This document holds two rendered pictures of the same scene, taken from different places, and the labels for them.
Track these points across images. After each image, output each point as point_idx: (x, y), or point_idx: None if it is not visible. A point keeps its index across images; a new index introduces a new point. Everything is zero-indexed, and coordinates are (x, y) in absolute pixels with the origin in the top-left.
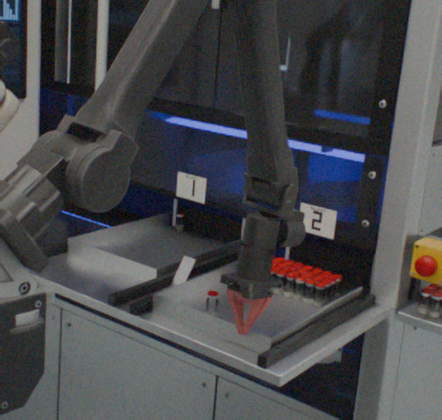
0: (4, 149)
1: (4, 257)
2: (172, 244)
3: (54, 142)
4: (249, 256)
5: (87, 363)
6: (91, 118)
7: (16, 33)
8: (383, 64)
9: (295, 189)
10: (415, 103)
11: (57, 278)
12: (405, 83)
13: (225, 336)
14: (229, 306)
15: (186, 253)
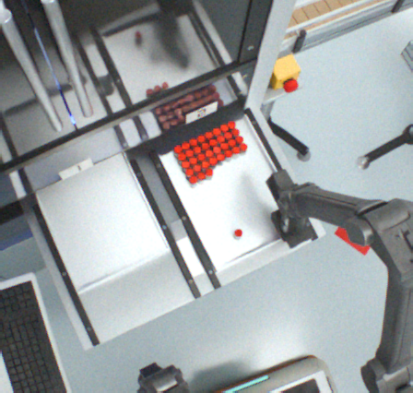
0: None
1: None
2: (83, 197)
3: (391, 386)
4: (300, 228)
5: (17, 256)
6: (402, 365)
7: None
8: (250, 32)
9: None
10: (278, 35)
11: (133, 318)
12: (270, 32)
13: (274, 243)
14: (225, 215)
15: (108, 196)
